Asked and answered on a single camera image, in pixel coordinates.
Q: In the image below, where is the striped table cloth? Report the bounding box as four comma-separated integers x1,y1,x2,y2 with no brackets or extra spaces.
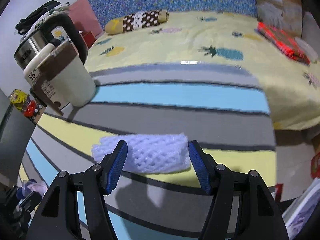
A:
17,61,277,240

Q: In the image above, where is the pale plastic wrapper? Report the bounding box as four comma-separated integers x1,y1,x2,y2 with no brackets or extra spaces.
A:
21,179,48,196

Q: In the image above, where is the small red box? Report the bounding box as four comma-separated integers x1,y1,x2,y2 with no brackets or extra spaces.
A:
79,31,98,48

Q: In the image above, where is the white plastic bowl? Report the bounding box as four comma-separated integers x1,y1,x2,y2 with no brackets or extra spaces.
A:
294,37,319,64

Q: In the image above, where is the white foam fruit net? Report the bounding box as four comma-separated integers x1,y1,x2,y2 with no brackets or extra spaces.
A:
91,132,192,174

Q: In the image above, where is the black bag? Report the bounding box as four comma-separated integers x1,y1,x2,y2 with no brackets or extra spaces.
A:
15,0,62,30

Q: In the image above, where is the white cup in carton sleeve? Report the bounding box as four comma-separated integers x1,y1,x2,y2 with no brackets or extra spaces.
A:
23,41,97,117

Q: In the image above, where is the dark grey board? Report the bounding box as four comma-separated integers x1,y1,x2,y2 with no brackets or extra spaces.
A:
0,87,38,183

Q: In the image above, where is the printed cardboard box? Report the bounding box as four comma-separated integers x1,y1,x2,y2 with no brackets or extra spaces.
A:
251,0,304,37

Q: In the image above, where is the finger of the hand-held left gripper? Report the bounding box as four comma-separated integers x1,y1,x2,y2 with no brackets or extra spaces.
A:
16,187,42,213

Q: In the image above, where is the yellow pineapple bed sheet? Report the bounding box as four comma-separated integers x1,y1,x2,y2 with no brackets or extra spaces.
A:
84,10,320,130

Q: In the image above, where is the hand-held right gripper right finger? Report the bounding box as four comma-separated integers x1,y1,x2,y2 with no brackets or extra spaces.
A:
188,140,290,240

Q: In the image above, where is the yellow snack packet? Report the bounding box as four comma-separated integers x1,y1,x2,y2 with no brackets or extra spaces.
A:
10,89,29,110

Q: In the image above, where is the white floral cloth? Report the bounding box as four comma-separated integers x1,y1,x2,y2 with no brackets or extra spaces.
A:
25,2,72,39

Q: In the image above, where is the yellow and brown dotted pillow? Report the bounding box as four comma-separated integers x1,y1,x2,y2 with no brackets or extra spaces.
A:
104,9,170,34

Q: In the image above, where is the steel kettle with black handle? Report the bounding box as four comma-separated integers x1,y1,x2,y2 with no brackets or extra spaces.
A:
14,12,88,70

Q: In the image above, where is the red plaid folded cloth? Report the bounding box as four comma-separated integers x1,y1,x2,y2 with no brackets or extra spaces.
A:
256,21,310,64

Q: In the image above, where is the white round trash bin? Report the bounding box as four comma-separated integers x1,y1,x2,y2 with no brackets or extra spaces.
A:
282,177,320,240

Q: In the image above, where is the red snack packet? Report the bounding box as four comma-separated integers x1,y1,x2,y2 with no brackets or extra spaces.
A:
24,100,38,117

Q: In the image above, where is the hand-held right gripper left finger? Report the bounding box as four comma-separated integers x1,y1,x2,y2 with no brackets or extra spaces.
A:
25,140,128,240

